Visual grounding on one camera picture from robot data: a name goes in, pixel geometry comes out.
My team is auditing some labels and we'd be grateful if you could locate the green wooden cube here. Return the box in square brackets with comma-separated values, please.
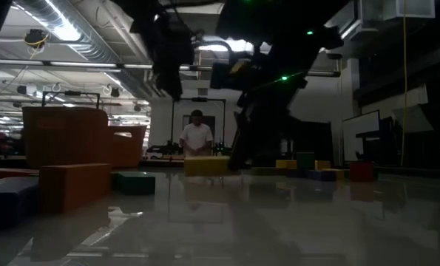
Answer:
[296, 151, 316, 171]

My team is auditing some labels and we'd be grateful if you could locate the white ceiling box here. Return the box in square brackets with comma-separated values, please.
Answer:
[384, 0, 436, 20]

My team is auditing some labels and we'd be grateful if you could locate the tall black gantry frame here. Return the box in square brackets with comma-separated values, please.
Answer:
[170, 97, 227, 160]

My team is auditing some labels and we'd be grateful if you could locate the white slanted panel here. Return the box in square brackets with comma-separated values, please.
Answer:
[360, 88, 434, 134]

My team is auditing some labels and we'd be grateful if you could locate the orange plastic bin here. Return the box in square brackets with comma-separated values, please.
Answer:
[22, 106, 148, 169]

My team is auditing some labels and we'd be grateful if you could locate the bright ceiling light panel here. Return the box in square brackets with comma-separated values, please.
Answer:
[196, 36, 272, 53]

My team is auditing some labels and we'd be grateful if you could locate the purple long wooden block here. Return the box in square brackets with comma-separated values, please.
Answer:
[0, 176, 40, 230]
[297, 168, 337, 183]

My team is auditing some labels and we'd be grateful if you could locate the black ceiling cable reel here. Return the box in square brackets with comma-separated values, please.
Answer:
[22, 28, 50, 51]

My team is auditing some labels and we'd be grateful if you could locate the orange long wooden block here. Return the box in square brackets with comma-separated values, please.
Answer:
[38, 163, 112, 215]

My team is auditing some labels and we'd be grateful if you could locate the green long wooden block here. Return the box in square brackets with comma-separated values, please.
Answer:
[111, 171, 156, 197]
[249, 167, 298, 177]

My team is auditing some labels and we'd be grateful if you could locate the person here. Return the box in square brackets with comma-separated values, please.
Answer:
[178, 109, 215, 160]

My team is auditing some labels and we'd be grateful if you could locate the red wooden cube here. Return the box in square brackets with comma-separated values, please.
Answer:
[348, 160, 375, 183]

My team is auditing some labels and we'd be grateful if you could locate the whiteboard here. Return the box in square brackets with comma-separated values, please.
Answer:
[342, 109, 381, 163]

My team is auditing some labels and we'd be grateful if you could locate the background workbench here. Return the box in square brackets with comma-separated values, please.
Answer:
[144, 154, 186, 166]

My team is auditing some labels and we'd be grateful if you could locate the black upright panel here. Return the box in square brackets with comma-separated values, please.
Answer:
[292, 120, 334, 164]

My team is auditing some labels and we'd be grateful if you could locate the silver spiral ceiling duct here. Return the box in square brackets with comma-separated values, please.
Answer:
[14, 0, 132, 67]

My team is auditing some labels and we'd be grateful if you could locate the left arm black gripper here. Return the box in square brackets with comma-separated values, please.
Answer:
[130, 0, 195, 101]

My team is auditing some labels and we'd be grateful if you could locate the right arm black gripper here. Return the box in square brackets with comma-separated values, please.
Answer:
[210, 44, 317, 171]

